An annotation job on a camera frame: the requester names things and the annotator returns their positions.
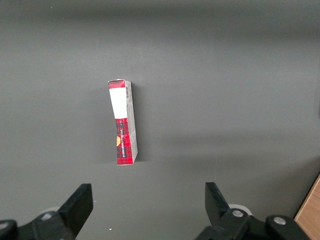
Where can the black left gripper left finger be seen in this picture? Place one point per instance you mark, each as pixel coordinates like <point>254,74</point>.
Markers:
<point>75,210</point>

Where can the red tartan cardboard box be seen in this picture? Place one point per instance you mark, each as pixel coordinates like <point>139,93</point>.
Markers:
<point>123,140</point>

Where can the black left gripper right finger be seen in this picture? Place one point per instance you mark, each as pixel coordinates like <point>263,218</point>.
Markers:
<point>220,215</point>

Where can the wooden two-drawer cabinet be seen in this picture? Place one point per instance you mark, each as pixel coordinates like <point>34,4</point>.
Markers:
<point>310,215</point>

